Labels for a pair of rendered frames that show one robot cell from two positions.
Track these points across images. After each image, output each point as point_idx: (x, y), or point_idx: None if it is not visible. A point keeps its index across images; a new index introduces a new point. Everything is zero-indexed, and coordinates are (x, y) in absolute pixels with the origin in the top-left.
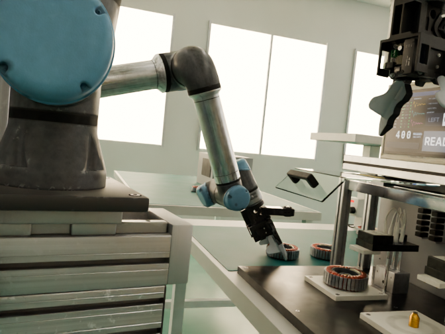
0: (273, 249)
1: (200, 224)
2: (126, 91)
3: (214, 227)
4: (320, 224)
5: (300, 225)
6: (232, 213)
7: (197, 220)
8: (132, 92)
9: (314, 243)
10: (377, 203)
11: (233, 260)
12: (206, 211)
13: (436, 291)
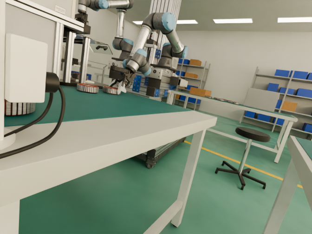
0: (114, 87)
1: (189, 112)
2: (168, 40)
3: (177, 109)
4: (111, 136)
5: (138, 125)
6: (303, 173)
7: (205, 117)
8: (169, 40)
9: (96, 86)
10: (66, 45)
11: (126, 93)
12: (296, 157)
13: None
